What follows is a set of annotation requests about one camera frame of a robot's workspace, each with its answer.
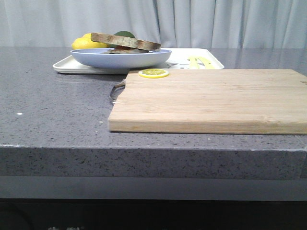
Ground bread slice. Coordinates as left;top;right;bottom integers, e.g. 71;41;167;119
104;49;149;54
91;33;161;51

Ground light blue plate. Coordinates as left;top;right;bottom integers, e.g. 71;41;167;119
71;48;172;69

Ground fried egg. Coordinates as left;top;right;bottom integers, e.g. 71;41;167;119
114;46;134;50

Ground white bear tray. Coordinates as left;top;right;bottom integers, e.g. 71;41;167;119
53;48;224;74

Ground lemon slice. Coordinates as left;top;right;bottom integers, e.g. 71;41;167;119
138;69;169;79

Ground yellow plastic fork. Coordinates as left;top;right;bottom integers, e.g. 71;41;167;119
188;56;200;69

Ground yellow plastic knife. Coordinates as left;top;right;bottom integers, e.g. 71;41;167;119
197;57;215;69

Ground green lime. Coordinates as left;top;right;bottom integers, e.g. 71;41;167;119
114;31;135;38

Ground grey white curtain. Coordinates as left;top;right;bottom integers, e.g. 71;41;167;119
0;0;307;48

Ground front yellow lemon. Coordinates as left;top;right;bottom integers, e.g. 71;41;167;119
71;37;110;50

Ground yellow lemon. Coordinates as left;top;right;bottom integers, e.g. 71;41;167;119
71;37;110;50
83;33;91;39

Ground rear yellow lemon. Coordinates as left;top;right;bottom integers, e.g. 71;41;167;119
83;33;91;39

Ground wooden cutting board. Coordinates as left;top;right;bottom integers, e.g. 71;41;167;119
108;69;307;135

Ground metal cutting board handle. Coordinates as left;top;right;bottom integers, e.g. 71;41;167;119
109;79;126;104

